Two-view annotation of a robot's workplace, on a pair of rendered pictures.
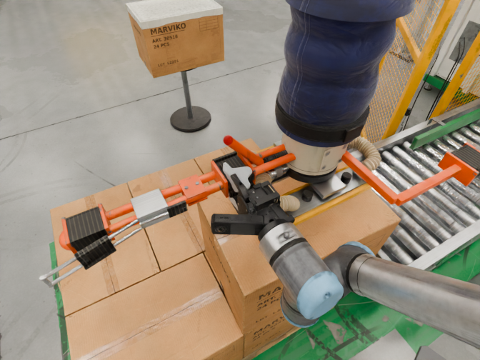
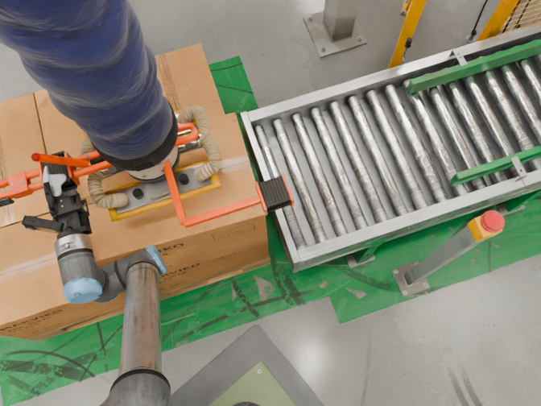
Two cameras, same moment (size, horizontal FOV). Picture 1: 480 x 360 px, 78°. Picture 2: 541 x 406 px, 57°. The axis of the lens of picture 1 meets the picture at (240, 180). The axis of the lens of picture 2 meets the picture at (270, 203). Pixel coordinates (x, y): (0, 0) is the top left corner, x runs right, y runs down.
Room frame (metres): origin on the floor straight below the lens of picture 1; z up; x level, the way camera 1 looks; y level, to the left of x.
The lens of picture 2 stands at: (0.10, -0.68, 2.53)
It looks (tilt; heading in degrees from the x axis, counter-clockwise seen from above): 72 degrees down; 13
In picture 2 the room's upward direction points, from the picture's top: 4 degrees counter-clockwise
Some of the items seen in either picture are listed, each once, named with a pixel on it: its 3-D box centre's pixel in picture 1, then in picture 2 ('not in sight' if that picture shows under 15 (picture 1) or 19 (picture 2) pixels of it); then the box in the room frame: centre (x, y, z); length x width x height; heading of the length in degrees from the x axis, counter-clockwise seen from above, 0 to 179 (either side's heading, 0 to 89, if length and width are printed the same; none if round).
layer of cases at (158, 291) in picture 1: (198, 255); (113, 190); (0.76, 0.22, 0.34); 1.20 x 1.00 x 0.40; 118
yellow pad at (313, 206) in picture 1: (326, 189); (162, 188); (0.55, -0.25, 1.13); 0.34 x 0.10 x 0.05; 119
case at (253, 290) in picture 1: (288, 236); (176, 202); (0.63, -0.19, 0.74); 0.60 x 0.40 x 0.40; 116
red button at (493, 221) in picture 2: not in sight; (491, 222); (0.64, -1.26, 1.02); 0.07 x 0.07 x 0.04
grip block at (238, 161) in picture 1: (233, 173); (59, 172); (0.51, 0.02, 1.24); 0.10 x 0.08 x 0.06; 29
